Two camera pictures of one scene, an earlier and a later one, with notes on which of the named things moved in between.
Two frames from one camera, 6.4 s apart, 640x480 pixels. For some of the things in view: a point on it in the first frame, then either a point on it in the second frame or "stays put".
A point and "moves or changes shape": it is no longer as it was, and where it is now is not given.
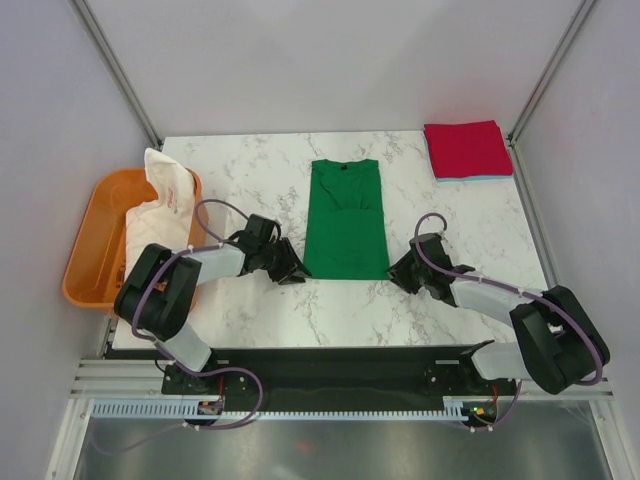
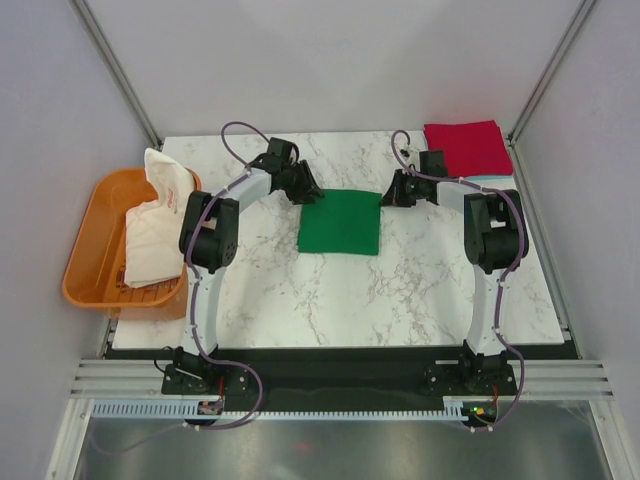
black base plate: x=394 y=375 stays put
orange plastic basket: x=97 y=264 stays put
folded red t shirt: x=467 y=149 stays put
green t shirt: x=345 y=229 moves or changes shape
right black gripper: x=398 y=271 -> x=395 y=196
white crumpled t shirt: x=167 y=221 stays put
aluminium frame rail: x=130 y=378 stays put
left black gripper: x=291 y=270 -> x=307 y=186
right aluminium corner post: x=551 y=72 stays put
